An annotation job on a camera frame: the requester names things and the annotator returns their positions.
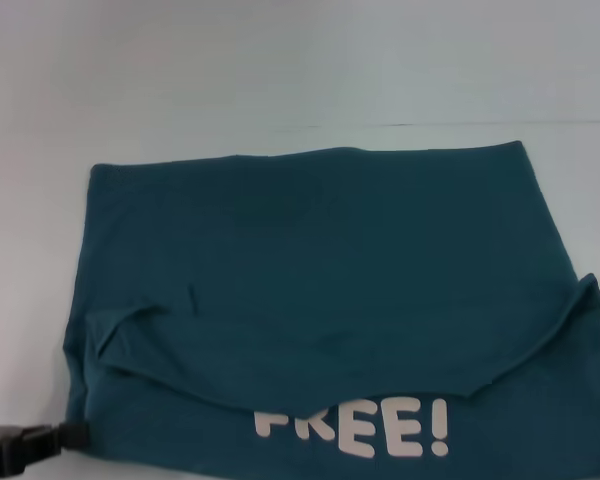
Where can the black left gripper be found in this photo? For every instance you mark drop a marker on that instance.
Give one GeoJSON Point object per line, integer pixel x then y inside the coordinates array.
{"type": "Point", "coordinates": [15, 445]}

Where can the teal blue t-shirt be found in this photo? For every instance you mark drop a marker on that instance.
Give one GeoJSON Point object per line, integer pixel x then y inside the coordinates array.
{"type": "Point", "coordinates": [305, 275]}

